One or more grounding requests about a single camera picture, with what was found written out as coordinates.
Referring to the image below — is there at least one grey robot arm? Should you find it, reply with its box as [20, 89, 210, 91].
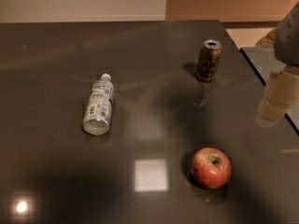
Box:
[256, 2, 299, 128]

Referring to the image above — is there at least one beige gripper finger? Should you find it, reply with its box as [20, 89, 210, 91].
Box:
[255, 66, 299, 128]

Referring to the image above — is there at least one brown soda can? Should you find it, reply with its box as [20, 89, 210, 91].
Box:
[195, 39, 223, 82]

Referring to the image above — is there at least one clear plastic water bottle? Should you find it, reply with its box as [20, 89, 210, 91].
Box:
[82, 74, 114, 135]

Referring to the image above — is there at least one red apple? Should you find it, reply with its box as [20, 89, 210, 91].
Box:
[191, 147, 232, 189]

